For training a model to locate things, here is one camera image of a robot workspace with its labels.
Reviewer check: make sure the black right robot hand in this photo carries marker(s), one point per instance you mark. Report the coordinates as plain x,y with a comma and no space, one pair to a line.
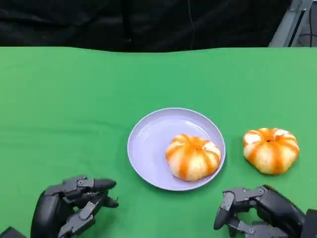
277,208

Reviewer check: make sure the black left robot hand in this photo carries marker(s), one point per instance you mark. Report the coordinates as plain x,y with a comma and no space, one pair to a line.
47,210

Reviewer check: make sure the orange and white bread roll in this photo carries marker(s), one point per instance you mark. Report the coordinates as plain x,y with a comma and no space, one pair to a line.
193,158
271,152

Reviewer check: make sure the green table cloth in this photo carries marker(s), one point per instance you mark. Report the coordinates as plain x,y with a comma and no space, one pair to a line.
62,99

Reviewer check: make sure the lilac plate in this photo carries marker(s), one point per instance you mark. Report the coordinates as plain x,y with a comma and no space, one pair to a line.
151,148

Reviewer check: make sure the black backdrop cloth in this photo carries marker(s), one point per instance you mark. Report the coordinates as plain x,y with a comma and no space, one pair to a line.
99,22

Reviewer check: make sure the grey metal frame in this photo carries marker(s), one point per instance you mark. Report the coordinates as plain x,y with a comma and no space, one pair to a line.
289,24

